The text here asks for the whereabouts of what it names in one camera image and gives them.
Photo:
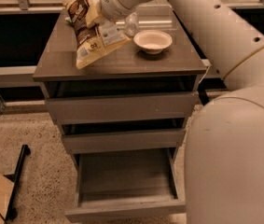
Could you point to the grey bottom drawer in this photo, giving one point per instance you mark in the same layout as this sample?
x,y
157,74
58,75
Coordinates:
x,y
125,184

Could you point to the grey top drawer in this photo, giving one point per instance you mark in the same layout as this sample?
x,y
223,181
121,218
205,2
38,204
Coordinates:
x,y
124,107

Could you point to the clear glass jar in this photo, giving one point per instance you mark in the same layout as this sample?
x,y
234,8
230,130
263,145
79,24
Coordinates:
x,y
131,26

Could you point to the grey drawer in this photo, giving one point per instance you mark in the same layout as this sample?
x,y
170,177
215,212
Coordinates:
x,y
103,142
125,184
124,107

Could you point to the grey middle drawer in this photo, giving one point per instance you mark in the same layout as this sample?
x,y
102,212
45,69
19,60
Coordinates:
x,y
103,142

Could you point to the black metal stand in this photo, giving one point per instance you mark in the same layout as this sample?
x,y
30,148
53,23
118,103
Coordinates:
x,y
15,179

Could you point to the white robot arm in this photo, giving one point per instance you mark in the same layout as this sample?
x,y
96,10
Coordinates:
x,y
224,155

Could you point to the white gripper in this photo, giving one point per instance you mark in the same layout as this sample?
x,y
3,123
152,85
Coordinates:
x,y
117,4

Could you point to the white paper bowl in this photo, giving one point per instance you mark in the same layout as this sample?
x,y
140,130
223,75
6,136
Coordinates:
x,y
152,41

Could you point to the grey drawer cabinet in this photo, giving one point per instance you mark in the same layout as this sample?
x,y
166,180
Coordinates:
x,y
125,71

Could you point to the brown chip bag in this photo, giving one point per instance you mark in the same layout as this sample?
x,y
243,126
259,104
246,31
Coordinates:
x,y
95,42

